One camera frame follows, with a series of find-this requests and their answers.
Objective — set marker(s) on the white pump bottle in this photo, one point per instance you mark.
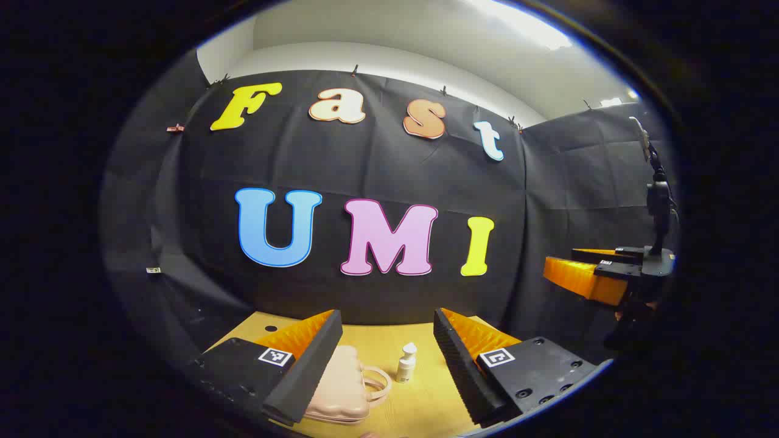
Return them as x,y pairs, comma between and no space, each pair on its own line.
406,367

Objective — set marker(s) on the black backdrop cloth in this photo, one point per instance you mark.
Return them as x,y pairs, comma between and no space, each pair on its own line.
377,164

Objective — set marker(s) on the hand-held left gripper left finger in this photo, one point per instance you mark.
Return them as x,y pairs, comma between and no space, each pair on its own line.
310,365

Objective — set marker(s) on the pink suitcase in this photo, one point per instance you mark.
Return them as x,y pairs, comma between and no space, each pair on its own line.
341,383

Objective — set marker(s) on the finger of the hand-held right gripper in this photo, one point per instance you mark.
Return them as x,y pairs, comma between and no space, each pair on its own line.
602,253
584,280

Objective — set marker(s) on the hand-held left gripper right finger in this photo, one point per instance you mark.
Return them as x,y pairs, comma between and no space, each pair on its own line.
462,371

